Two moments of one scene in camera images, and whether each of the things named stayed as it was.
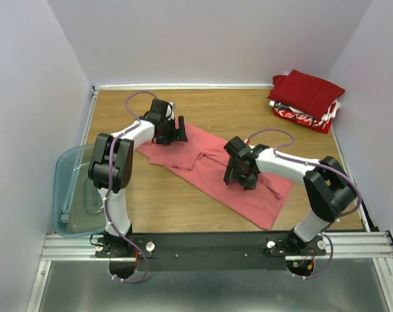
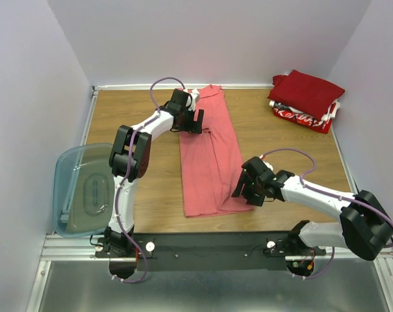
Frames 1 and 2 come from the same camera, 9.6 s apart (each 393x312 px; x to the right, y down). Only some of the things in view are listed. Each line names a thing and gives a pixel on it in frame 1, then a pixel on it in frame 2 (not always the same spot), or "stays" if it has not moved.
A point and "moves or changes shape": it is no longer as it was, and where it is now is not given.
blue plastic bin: x=78 y=206 stays
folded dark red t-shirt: x=304 y=92 stays
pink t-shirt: x=202 y=165 moves or changes shape
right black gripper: x=249 y=182 → x=255 y=200
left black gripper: x=176 y=134 → x=193 y=127
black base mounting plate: x=206 y=251 stays
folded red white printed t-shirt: x=323 y=125 stays
